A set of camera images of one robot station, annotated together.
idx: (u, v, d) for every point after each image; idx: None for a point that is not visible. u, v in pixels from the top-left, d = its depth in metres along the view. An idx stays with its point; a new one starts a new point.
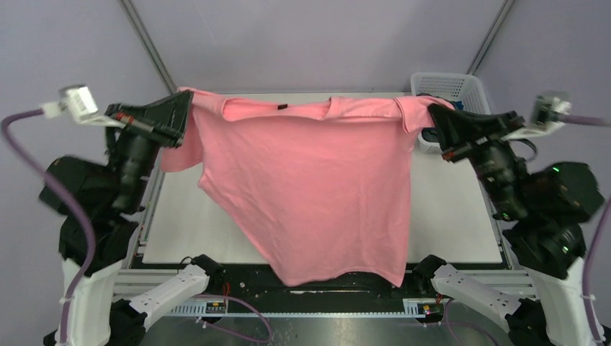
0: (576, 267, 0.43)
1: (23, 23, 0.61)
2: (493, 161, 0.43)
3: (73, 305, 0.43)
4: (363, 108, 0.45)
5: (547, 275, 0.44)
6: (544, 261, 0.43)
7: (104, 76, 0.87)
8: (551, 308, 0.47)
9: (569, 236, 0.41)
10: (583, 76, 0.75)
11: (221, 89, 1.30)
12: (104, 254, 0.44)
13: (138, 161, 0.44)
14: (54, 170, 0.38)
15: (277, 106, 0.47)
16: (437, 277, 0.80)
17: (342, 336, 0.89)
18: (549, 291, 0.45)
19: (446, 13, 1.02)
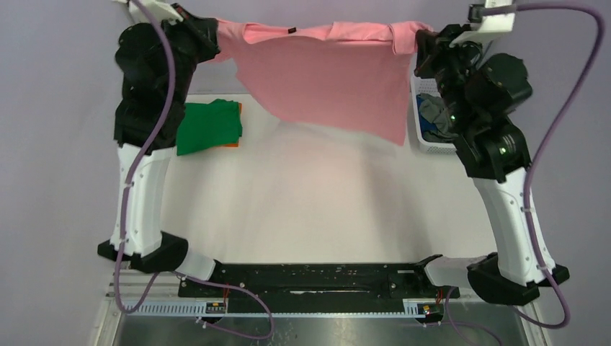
0: (517, 178, 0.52)
1: (23, 21, 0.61)
2: (447, 68, 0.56)
3: (133, 194, 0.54)
4: (362, 33, 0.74)
5: (486, 179, 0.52)
6: (482, 162, 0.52)
7: (104, 75, 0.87)
8: (498, 231, 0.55)
9: (509, 140, 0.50)
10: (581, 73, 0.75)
11: (222, 89, 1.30)
12: (166, 137, 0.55)
13: (184, 53, 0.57)
14: (126, 36, 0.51)
15: (287, 32, 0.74)
16: (429, 264, 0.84)
17: (342, 336, 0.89)
18: (496, 211, 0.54)
19: (445, 12, 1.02)
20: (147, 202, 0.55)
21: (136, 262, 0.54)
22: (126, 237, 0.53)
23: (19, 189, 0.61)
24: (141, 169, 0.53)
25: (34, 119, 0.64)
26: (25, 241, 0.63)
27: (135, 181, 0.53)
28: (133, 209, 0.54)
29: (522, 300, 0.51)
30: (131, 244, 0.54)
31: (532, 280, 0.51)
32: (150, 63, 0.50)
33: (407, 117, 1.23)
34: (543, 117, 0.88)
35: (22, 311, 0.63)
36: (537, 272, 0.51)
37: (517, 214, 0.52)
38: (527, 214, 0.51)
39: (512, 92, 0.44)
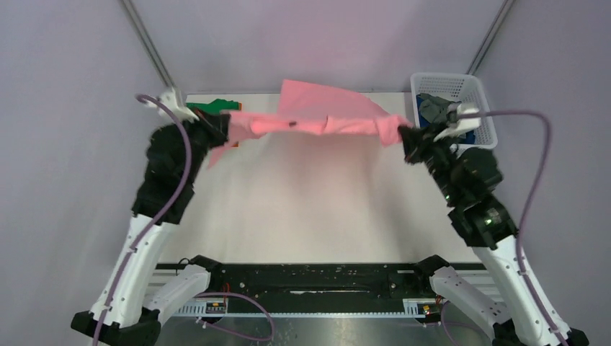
0: (512, 247, 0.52)
1: (23, 21, 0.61)
2: (431, 158, 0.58)
3: (132, 263, 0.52)
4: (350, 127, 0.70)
5: (483, 250, 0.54)
6: (473, 234, 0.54)
7: (102, 77, 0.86)
8: (507, 295, 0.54)
9: (496, 215, 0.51)
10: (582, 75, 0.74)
11: (221, 89, 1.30)
12: (177, 211, 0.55)
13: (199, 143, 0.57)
14: (156, 135, 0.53)
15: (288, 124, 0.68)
16: (436, 275, 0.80)
17: (342, 336, 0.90)
18: (500, 277, 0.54)
19: (446, 13, 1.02)
20: (138, 274, 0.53)
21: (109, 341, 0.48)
22: (110, 305, 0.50)
23: (21, 190, 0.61)
24: (144, 239, 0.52)
25: (34, 121, 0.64)
26: (26, 244, 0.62)
27: (137, 249, 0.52)
28: (125, 278, 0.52)
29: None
30: (112, 314, 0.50)
31: (546, 344, 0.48)
32: (174, 158, 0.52)
33: (406, 118, 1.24)
34: (542, 120, 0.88)
35: (24, 313, 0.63)
36: (550, 337, 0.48)
37: (516, 280, 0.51)
38: (527, 280, 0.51)
39: (485, 176, 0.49)
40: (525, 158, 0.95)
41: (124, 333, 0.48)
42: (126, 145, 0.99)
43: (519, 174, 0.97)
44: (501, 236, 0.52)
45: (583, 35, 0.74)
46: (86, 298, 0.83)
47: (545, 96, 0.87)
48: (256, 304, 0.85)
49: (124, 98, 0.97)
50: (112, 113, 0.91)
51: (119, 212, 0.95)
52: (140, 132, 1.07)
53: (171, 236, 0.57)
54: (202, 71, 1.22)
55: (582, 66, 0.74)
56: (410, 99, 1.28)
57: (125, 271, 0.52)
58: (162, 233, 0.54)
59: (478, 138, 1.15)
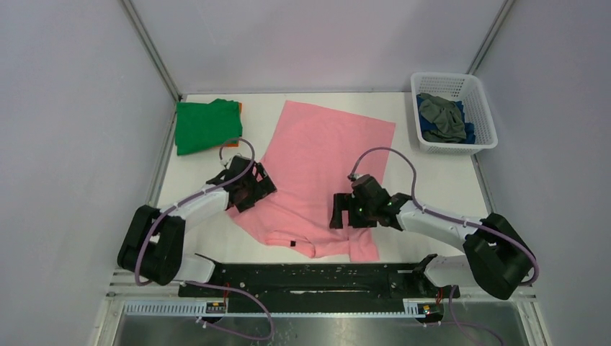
0: (411, 205, 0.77)
1: (23, 22, 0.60)
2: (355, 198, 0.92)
3: (199, 198, 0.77)
4: (331, 251, 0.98)
5: (405, 222, 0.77)
6: (392, 220, 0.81)
7: (103, 78, 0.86)
8: (434, 233, 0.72)
9: (394, 198, 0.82)
10: (583, 76, 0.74)
11: (221, 89, 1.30)
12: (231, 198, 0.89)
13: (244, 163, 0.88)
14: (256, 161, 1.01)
15: (289, 243, 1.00)
16: (427, 267, 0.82)
17: (342, 336, 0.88)
18: (422, 226, 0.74)
19: (447, 13, 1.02)
20: (199, 208, 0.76)
21: (167, 227, 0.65)
22: (176, 207, 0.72)
23: (18, 190, 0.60)
24: (212, 192, 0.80)
25: (33, 121, 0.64)
26: (23, 242, 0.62)
27: (207, 194, 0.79)
28: (194, 203, 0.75)
29: (483, 257, 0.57)
30: (177, 213, 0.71)
31: (466, 233, 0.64)
32: (238, 166, 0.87)
33: (407, 118, 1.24)
34: (542, 119, 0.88)
35: (23, 312, 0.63)
36: (468, 230, 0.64)
37: (424, 215, 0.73)
38: (431, 211, 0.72)
39: (362, 182, 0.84)
40: (525, 158, 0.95)
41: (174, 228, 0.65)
42: (127, 145, 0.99)
43: (519, 173, 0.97)
44: (401, 207, 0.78)
45: (585, 33, 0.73)
46: (86, 298, 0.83)
47: (545, 95, 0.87)
48: (261, 305, 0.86)
49: (125, 98, 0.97)
50: (112, 113, 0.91)
51: (119, 212, 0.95)
52: (140, 132, 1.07)
53: (217, 206, 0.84)
54: (201, 70, 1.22)
55: (583, 66, 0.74)
56: (410, 99, 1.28)
57: (191, 200, 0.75)
58: (225, 197, 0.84)
59: (478, 138, 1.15)
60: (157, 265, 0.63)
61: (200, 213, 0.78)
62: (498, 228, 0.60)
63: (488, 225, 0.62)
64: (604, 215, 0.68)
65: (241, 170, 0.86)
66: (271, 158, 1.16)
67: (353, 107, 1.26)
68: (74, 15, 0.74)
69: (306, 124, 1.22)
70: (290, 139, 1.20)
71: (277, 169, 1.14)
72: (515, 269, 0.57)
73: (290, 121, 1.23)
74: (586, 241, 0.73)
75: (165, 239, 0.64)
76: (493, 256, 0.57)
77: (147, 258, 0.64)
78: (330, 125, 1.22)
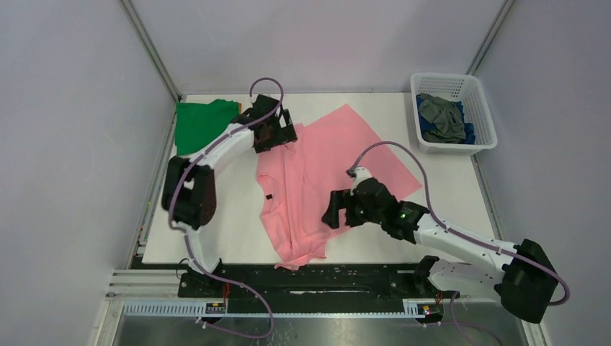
0: (429, 220, 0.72)
1: (22, 23, 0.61)
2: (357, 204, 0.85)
3: (224, 143, 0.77)
4: (275, 233, 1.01)
5: (416, 236, 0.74)
6: (403, 234, 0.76)
7: (103, 78, 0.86)
8: (458, 253, 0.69)
9: (407, 208, 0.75)
10: (582, 76, 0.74)
11: (221, 89, 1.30)
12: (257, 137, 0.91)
13: (268, 104, 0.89)
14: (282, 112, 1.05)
15: (268, 195, 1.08)
16: (433, 272, 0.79)
17: (342, 337, 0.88)
18: (445, 245, 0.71)
19: (446, 14, 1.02)
20: (227, 151, 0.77)
21: (199, 176, 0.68)
22: (204, 154, 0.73)
23: (17, 189, 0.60)
24: (239, 132, 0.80)
25: (32, 121, 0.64)
26: (22, 243, 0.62)
27: (233, 136, 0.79)
28: (222, 146, 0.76)
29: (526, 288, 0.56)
30: (206, 161, 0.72)
31: (504, 263, 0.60)
32: (264, 107, 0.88)
33: (406, 118, 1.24)
34: (542, 120, 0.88)
35: (24, 313, 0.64)
36: (504, 259, 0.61)
37: (447, 235, 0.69)
38: (455, 231, 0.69)
39: (374, 190, 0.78)
40: (525, 158, 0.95)
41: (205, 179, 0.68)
42: (126, 145, 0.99)
43: (519, 173, 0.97)
44: (419, 223, 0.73)
45: (583, 33, 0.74)
46: (86, 298, 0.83)
47: (544, 95, 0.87)
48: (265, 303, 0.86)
49: (125, 99, 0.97)
50: (112, 113, 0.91)
51: (119, 212, 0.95)
52: (139, 132, 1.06)
53: (245, 146, 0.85)
54: (201, 71, 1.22)
55: (583, 66, 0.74)
56: (410, 99, 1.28)
57: (215, 147, 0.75)
58: (249, 138, 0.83)
59: (478, 138, 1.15)
60: (195, 210, 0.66)
61: (225, 157, 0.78)
62: (534, 256, 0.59)
63: (524, 254, 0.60)
64: (603, 216, 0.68)
65: (266, 109, 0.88)
66: (308, 130, 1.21)
67: (353, 108, 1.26)
68: (73, 16, 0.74)
69: (346, 132, 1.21)
70: (328, 125, 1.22)
71: (302, 140, 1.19)
72: (545, 298, 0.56)
73: (333, 122, 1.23)
74: (586, 241, 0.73)
75: (200, 188, 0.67)
76: (534, 287, 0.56)
77: (181, 202, 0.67)
78: (362, 140, 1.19)
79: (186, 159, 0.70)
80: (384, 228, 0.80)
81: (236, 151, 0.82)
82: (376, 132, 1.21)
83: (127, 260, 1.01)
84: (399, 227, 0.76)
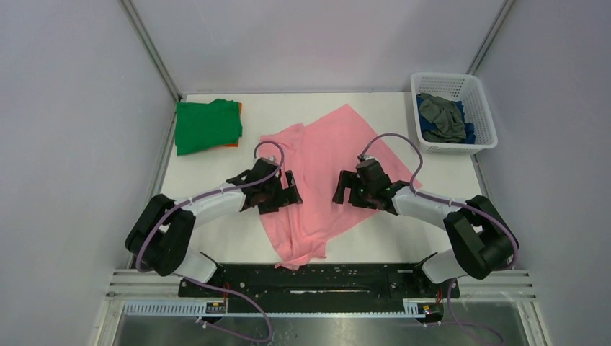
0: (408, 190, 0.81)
1: (22, 22, 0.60)
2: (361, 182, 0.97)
3: (215, 196, 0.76)
4: (274, 232, 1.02)
5: (397, 206, 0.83)
6: (386, 205, 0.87)
7: (103, 78, 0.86)
8: (424, 213, 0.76)
9: (394, 184, 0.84)
10: (583, 74, 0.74)
11: (222, 89, 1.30)
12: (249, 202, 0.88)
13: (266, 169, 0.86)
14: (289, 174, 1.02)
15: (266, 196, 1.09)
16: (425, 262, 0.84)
17: (342, 336, 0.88)
18: (416, 208, 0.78)
19: (447, 13, 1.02)
20: (213, 205, 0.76)
21: (178, 220, 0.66)
22: (192, 200, 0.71)
23: (17, 189, 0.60)
24: (230, 192, 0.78)
25: (33, 120, 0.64)
26: (22, 242, 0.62)
27: (225, 193, 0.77)
28: (211, 198, 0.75)
29: (460, 233, 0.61)
30: (191, 207, 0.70)
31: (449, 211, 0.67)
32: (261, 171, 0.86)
33: (406, 118, 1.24)
34: (542, 119, 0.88)
35: (24, 311, 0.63)
36: (452, 208, 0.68)
37: (415, 198, 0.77)
38: (422, 194, 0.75)
39: (368, 165, 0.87)
40: (525, 158, 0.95)
41: (180, 225, 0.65)
42: (127, 145, 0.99)
43: (519, 173, 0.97)
44: (398, 189, 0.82)
45: (585, 33, 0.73)
46: (86, 298, 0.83)
47: (545, 94, 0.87)
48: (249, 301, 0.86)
49: (125, 98, 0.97)
50: (112, 113, 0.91)
51: (119, 211, 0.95)
52: (139, 132, 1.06)
53: (231, 207, 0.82)
54: (201, 71, 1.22)
55: (583, 65, 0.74)
56: (410, 99, 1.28)
57: (206, 197, 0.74)
58: (239, 200, 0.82)
59: (478, 138, 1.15)
60: (161, 256, 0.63)
61: (210, 211, 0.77)
62: (481, 208, 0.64)
63: (473, 206, 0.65)
64: (604, 216, 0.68)
65: (263, 174, 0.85)
66: (308, 130, 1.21)
67: (352, 107, 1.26)
68: (73, 15, 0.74)
69: (346, 132, 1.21)
70: (328, 125, 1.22)
71: (302, 140, 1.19)
72: (496, 249, 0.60)
73: (333, 122, 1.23)
74: (586, 241, 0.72)
75: (173, 233, 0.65)
76: (472, 234, 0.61)
77: (150, 247, 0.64)
78: (361, 140, 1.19)
79: (170, 202, 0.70)
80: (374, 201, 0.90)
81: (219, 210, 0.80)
82: (377, 132, 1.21)
83: (127, 260, 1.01)
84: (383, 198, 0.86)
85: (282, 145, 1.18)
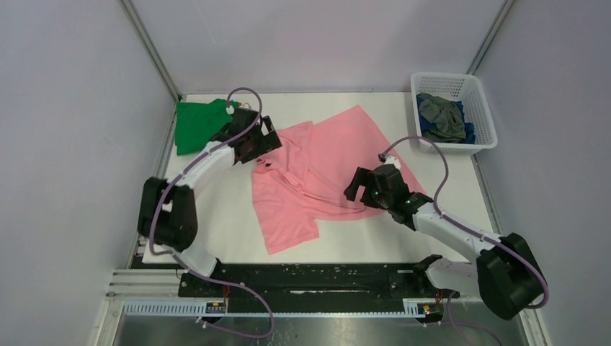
0: (429, 207, 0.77)
1: (22, 22, 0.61)
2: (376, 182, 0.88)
3: (204, 161, 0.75)
4: (269, 226, 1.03)
5: (415, 221, 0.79)
6: (403, 218, 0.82)
7: (102, 78, 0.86)
8: (449, 240, 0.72)
9: (414, 197, 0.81)
10: (583, 74, 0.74)
11: (221, 89, 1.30)
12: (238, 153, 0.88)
13: (247, 120, 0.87)
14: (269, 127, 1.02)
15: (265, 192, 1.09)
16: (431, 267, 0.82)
17: (342, 336, 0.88)
18: (436, 231, 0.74)
19: (447, 12, 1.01)
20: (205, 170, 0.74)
21: (178, 198, 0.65)
22: (185, 174, 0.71)
23: (16, 189, 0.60)
24: (219, 150, 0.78)
25: (33, 120, 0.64)
26: (21, 242, 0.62)
27: (212, 153, 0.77)
28: (201, 166, 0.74)
29: (493, 274, 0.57)
30: (186, 180, 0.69)
31: (483, 249, 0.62)
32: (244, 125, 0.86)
33: (407, 119, 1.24)
34: (542, 119, 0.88)
35: (23, 311, 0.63)
36: (485, 245, 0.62)
37: (438, 220, 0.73)
38: (449, 218, 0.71)
39: (387, 173, 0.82)
40: (526, 157, 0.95)
41: (181, 201, 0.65)
42: (127, 145, 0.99)
43: (520, 173, 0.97)
44: (421, 206, 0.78)
45: (585, 32, 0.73)
46: (86, 297, 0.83)
47: (545, 94, 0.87)
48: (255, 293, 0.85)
49: (124, 98, 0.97)
50: (111, 113, 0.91)
51: (119, 211, 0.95)
52: (139, 132, 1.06)
53: (223, 165, 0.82)
54: (201, 71, 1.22)
55: (583, 65, 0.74)
56: (410, 99, 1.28)
57: (196, 165, 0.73)
58: (230, 155, 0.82)
59: (478, 138, 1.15)
60: (174, 234, 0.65)
61: (206, 176, 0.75)
62: (516, 249, 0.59)
63: (506, 245, 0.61)
64: (604, 216, 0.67)
65: (245, 124, 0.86)
66: (317, 128, 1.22)
67: (359, 107, 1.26)
68: (73, 16, 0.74)
69: (351, 132, 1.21)
70: (337, 126, 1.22)
71: (310, 138, 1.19)
72: (527, 295, 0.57)
73: (342, 122, 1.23)
74: (586, 241, 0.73)
75: (179, 209, 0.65)
76: (504, 277, 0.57)
77: (161, 225, 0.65)
78: (364, 141, 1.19)
79: (163, 180, 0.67)
80: (391, 210, 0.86)
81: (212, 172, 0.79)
82: (385, 136, 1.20)
83: (127, 259, 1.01)
84: (401, 212, 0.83)
85: (289, 140, 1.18)
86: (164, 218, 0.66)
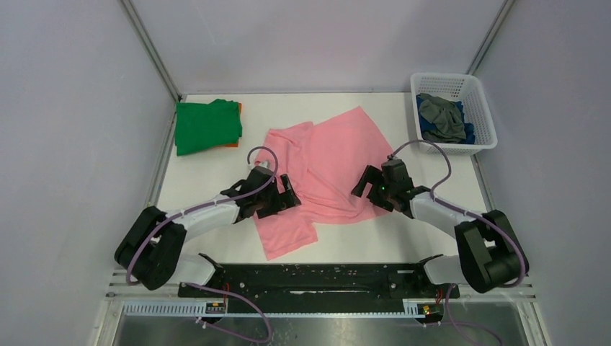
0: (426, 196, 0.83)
1: (21, 20, 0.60)
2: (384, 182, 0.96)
3: (207, 209, 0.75)
4: (269, 228, 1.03)
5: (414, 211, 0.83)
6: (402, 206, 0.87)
7: (102, 78, 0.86)
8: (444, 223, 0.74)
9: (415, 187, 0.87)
10: (583, 74, 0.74)
11: (222, 89, 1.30)
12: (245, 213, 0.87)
13: (262, 178, 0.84)
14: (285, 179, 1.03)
15: None
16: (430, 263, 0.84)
17: (342, 336, 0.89)
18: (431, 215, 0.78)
19: (447, 13, 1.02)
20: (207, 217, 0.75)
21: (168, 236, 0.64)
22: (182, 213, 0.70)
23: (16, 189, 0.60)
24: (224, 203, 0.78)
25: (32, 120, 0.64)
26: (21, 241, 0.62)
27: (217, 205, 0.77)
28: (202, 212, 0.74)
29: (470, 241, 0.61)
30: (182, 220, 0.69)
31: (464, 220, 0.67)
32: (255, 184, 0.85)
33: (407, 120, 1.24)
34: (542, 119, 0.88)
35: (23, 311, 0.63)
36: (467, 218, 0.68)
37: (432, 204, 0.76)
38: (440, 201, 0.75)
39: (393, 164, 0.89)
40: (525, 157, 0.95)
41: (168, 238, 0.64)
42: (127, 145, 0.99)
43: (519, 172, 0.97)
44: (418, 194, 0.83)
45: (585, 32, 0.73)
46: (86, 298, 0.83)
47: (544, 94, 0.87)
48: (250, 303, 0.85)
49: (124, 98, 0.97)
50: (111, 112, 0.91)
51: (119, 211, 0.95)
52: (140, 132, 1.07)
53: (224, 219, 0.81)
54: (202, 71, 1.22)
55: (583, 65, 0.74)
56: (410, 99, 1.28)
57: (198, 210, 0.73)
58: (232, 213, 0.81)
59: (478, 138, 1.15)
60: (149, 270, 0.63)
61: (204, 224, 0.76)
62: (495, 221, 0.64)
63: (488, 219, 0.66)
64: (604, 215, 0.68)
65: (258, 184, 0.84)
66: (316, 128, 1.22)
67: (359, 107, 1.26)
68: (73, 15, 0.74)
69: (351, 132, 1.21)
70: (337, 126, 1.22)
71: (310, 138, 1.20)
72: (504, 267, 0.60)
73: (341, 122, 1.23)
74: (586, 240, 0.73)
75: (162, 247, 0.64)
76: (480, 246, 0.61)
77: (140, 260, 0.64)
78: (364, 142, 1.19)
79: (162, 213, 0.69)
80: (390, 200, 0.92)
81: (212, 223, 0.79)
82: (385, 138, 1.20)
83: None
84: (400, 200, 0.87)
85: (288, 140, 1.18)
86: (146, 252, 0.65)
